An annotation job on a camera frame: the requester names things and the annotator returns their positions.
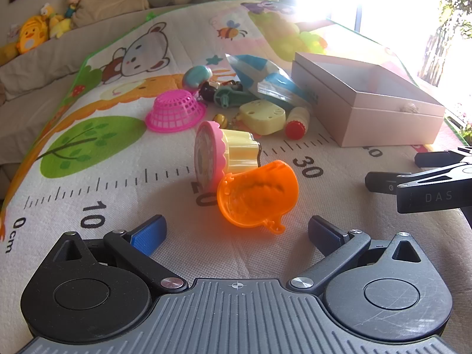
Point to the pink cardboard box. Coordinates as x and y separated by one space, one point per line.
368 99

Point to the orange plastic toy mould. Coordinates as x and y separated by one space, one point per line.
258 195

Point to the yellow duck plush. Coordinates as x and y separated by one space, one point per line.
31 34

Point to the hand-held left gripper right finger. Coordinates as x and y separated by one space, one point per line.
326 230

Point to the pink plastic basket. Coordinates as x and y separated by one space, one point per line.
173 112

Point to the blue and white packet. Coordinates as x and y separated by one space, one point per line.
265 77

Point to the printed cartoon play mat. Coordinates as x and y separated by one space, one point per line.
110 177

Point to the yellow cheese toy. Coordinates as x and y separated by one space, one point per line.
261 116

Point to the small yellow and brown toy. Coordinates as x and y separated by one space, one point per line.
220 118

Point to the outdoor tree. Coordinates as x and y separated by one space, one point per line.
453 7

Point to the small white and yellow plush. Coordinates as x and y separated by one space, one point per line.
46 9

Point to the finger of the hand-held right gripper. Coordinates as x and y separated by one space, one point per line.
383 181
435 158

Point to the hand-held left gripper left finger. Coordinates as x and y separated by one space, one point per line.
147 234

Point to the teal egg-shaped toy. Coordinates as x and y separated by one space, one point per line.
195 76

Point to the small bottle with red cap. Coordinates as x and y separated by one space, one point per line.
298 121

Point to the yellow plush toy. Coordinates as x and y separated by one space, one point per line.
7 51

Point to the pink and yellow cupcake toy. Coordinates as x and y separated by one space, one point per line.
221 155

